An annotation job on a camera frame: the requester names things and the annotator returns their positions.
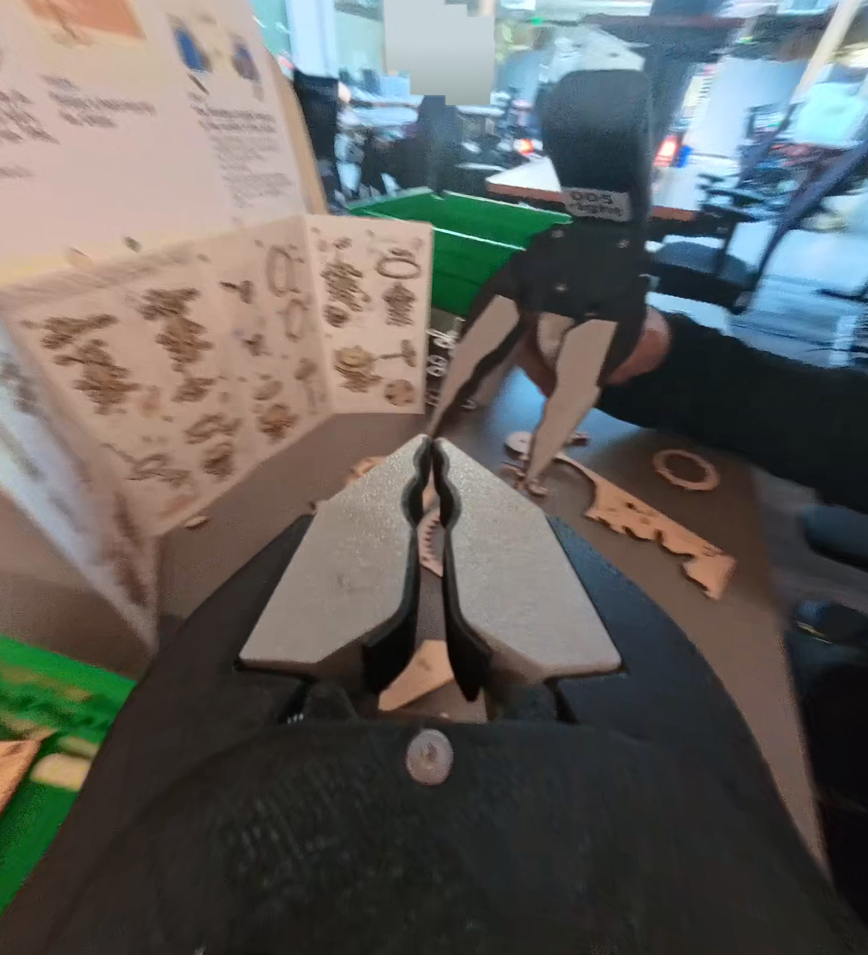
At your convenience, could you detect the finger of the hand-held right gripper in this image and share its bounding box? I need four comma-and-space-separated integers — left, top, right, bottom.
425, 294, 522, 439
525, 317, 614, 497

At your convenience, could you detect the green plastic bin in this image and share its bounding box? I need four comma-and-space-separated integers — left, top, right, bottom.
348, 189, 574, 316
0, 623, 138, 955

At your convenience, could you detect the person's dark clothing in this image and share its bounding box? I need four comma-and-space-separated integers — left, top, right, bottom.
784, 507, 868, 955

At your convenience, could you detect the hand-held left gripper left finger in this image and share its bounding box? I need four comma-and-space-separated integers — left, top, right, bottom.
238, 435, 435, 695

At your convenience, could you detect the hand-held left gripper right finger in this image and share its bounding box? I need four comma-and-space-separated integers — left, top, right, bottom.
432, 439, 623, 702

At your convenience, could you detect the wooden ring gear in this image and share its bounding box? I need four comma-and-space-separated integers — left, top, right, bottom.
652, 448, 721, 492

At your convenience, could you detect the black metal stand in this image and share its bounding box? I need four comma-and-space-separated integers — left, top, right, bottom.
732, 112, 868, 316

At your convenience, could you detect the folded instruction leaflet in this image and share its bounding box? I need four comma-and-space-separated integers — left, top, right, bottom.
0, 215, 435, 652

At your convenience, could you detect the person's right forearm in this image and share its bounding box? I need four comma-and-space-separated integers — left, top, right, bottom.
596, 313, 868, 525

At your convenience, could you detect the long jagged wooden part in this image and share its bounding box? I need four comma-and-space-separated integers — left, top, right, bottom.
503, 431, 738, 600

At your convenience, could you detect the white printed cardboard box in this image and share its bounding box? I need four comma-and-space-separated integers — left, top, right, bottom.
0, 0, 330, 288

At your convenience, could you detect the person's right hand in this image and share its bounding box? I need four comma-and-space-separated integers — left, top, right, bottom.
516, 307, 675, 401

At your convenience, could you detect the white table with wooden edge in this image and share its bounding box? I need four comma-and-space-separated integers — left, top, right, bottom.
484, 159, 705, 222

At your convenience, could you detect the toothed wooden gear part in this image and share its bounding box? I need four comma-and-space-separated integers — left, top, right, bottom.
378, 477, 456, 711

